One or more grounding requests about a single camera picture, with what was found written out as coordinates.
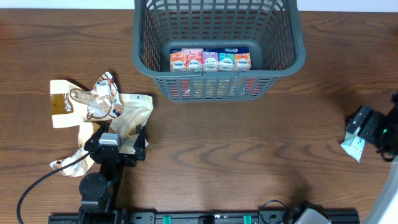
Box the multicolour tissue pack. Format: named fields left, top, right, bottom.
left=170, top=47, right=252, bottom=72

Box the beige crumpled snack pouch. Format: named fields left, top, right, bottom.
left=109, top=93, right=154, bottom=154

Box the beige pantry snack pouch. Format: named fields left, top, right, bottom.
left=50, top=80, right=109, bottom=128

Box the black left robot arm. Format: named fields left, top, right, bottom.
left=78, top=125, right=137, bottom=224

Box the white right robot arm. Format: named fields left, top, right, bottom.
left=132, top=93, right=397, bottom=224

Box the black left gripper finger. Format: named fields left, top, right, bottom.
left=133, top=126, right=146, bottom=161
left=84, top=125, right=105, bottom=149

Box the brown white bottom snack bag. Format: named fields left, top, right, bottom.
left=50, top=123, right=100, bottom=177

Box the white teal small packet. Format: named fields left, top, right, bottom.
left=340, top=127, right=366, bottom=162

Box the grey plastic basket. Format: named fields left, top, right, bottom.
left=132, top=0, right=305, bottom=101

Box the orange pasta bag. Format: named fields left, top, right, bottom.
left=168, top=78, right=267, bottom=100

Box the clear cookie snack bag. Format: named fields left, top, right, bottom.
left=69, top=72, right=124, bottom=120

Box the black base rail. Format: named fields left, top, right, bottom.
left=48, top=208, right=361, bottom=224

